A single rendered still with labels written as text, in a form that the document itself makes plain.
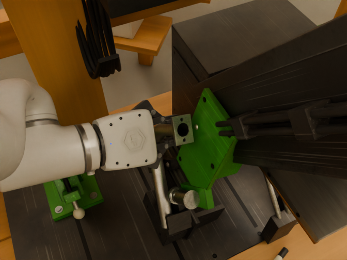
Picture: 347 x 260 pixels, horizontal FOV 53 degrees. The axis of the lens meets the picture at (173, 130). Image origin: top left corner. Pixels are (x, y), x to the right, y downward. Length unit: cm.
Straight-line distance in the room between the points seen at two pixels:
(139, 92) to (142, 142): 176
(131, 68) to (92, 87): 165
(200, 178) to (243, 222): 25
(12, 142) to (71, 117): 54
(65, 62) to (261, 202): 59
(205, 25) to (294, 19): 21
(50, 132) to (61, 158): 5
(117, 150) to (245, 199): 44
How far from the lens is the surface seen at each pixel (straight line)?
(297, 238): 93
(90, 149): 57
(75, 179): 87
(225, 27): 82
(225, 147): 60
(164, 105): 112
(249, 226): 91
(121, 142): 60
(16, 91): 50
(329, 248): 95
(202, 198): 71
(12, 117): 45
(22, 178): 56
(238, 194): 94
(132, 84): 242
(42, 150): 56
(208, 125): 63
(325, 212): 71
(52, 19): 75
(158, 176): 78
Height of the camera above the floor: 173
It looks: 54 degrees down
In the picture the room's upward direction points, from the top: straight up
